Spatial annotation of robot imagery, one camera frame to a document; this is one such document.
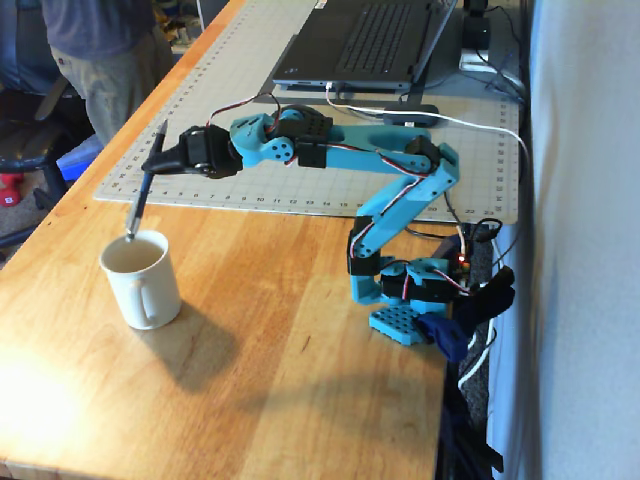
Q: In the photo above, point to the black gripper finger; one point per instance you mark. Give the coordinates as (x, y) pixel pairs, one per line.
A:
(167, 169)
(167, 156)

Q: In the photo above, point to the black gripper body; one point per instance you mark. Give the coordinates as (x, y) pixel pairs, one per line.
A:
(196, 154)

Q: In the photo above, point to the blue and black pen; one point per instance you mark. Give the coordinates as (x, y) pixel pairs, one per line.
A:
(141, 200)

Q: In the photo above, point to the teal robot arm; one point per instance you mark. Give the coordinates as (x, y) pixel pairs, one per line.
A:
(390, 150)

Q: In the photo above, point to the white ceramic mug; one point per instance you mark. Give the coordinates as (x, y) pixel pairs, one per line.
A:
(145, 280)

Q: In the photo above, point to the blue plastic bin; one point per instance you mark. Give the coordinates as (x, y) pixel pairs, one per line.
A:
(80, 157)

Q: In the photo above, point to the grey gridded cutting mat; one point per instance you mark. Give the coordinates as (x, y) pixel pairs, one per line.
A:
(225, 65)

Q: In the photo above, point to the person in blue shirt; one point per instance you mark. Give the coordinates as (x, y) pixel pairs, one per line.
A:
(100, 50)

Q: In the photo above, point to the black office chair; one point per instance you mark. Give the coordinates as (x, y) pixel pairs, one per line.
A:
(25, 135)

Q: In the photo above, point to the red dumbbell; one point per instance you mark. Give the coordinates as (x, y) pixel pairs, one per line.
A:
(9, 192)

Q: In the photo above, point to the dark grey laptop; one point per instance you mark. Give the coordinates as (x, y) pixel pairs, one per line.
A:
(360, 45)

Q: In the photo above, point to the black usb hub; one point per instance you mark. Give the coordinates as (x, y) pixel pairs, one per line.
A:
(410, 116)

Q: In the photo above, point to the black device on silver base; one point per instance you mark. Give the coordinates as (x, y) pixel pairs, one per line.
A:
(475, 32)

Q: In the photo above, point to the blue table clamp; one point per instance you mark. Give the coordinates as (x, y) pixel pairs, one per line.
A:
(445, 337)

